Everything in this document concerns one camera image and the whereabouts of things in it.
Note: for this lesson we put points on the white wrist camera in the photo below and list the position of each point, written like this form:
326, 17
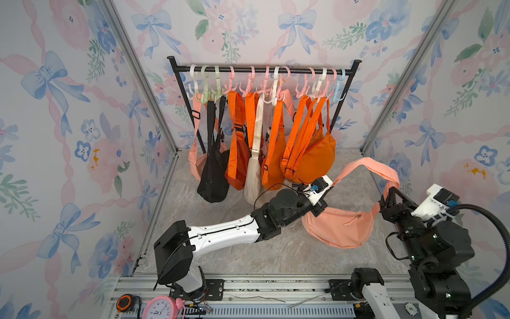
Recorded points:
317, 189
438, 201

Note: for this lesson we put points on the orange crossbody bag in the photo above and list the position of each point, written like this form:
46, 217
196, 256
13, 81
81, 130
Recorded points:
239, 154
272, 174
310, 149

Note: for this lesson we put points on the white hook leftmost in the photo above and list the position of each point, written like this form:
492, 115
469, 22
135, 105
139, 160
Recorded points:
193, 85

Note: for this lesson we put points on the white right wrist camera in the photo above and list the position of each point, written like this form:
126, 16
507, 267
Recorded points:
438, 201

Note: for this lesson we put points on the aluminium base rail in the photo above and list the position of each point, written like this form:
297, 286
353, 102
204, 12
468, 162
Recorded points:
305, 296

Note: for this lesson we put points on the orange black tape measure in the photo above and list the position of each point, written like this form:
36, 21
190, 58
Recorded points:
128, 303

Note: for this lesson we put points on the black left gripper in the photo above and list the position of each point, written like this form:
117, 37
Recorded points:
317, 209

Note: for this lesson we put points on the black clothes rack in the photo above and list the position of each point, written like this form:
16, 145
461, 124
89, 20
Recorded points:
349, 73

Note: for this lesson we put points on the pink alarm clock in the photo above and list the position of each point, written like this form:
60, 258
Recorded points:
164, 307

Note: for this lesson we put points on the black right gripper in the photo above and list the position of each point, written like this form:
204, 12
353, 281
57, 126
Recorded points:
391, 211

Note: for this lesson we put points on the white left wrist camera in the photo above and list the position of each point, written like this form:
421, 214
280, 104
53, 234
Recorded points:
317, 189

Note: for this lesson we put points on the black crossbody bag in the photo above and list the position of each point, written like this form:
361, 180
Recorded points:
214, 186

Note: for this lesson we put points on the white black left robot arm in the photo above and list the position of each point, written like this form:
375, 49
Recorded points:
178, 247

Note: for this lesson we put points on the pink crossbody bag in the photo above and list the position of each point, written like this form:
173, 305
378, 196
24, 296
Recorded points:
348, 229
196, 163

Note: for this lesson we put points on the light blue hook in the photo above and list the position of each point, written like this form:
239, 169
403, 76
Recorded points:
339, 94

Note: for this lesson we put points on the beige crossbody bag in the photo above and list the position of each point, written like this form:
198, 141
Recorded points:
254, 193

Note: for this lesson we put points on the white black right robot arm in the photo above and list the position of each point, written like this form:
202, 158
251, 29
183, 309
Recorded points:
435, 246

